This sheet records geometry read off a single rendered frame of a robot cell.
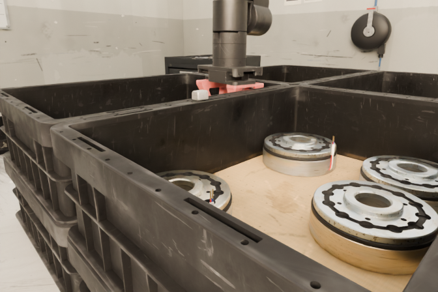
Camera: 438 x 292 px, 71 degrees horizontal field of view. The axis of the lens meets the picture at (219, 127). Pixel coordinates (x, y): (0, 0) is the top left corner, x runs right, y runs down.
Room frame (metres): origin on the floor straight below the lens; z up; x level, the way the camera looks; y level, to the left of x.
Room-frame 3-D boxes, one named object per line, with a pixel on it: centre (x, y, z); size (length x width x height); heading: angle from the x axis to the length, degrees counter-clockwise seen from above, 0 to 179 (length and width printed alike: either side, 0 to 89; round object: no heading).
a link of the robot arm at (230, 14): (0.55, -0.02, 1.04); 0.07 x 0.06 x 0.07; 144
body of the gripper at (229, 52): (0.54, -0.02, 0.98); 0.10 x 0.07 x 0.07; 39
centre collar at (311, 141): (0.43, -0.12, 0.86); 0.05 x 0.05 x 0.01
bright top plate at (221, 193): (0.28, 0.04, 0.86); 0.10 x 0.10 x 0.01
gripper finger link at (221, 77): (0.52, -0.03, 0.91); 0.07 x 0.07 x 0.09; 39
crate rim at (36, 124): (0.51, 0.12, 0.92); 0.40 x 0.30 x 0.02; 134
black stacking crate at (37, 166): (0.51, 0.12, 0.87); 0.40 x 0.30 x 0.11; 134
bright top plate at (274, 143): (0.43, -0.12, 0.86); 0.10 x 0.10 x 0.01
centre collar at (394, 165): (0.32, -0.22, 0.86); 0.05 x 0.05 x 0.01
